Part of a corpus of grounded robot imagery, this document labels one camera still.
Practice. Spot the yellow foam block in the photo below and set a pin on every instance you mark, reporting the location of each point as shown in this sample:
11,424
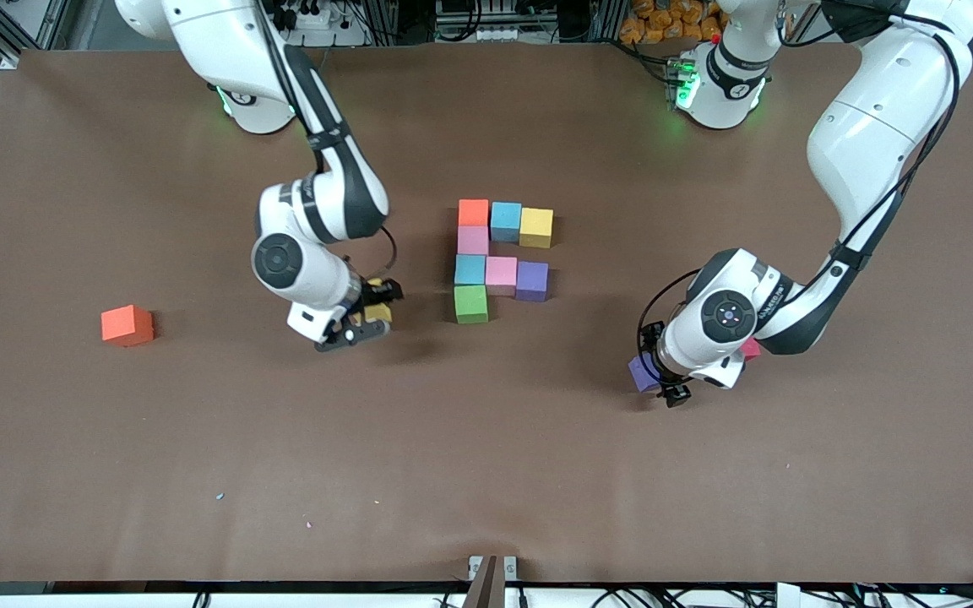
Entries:
378,314
536,229

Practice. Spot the purple foam block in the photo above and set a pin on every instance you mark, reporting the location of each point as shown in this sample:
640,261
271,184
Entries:
532,281
643,373

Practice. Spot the red foam block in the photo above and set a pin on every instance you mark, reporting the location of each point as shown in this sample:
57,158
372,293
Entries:
751,348

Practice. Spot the green foam block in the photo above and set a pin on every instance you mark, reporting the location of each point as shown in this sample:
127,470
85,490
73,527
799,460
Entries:
471,304

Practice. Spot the blue foam block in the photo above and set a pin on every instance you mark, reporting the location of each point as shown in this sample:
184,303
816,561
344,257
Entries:
506,222
470,270

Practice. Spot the dusty pink foam block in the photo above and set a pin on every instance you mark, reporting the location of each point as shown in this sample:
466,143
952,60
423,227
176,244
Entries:
473,241

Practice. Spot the bright pink foam block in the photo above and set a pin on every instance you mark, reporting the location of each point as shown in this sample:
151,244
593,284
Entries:
501,276

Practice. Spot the orange foam block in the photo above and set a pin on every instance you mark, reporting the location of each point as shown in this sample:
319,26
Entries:
126,327
473,213

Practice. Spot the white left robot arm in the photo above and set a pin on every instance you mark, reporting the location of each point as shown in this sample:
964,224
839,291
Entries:
875,127

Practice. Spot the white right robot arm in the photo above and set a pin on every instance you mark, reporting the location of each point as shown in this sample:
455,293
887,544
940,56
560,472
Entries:
233,42

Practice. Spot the paper table cover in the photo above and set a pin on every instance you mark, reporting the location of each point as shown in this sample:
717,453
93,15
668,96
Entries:
199,439

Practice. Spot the white power strip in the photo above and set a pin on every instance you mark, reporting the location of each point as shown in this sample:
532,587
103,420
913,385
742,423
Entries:
495,35
343,35

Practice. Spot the pile of orange items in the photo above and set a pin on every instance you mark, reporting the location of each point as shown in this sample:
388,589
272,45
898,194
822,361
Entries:
664,21

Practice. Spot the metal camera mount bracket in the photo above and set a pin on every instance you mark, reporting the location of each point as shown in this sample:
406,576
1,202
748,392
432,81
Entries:
486,583

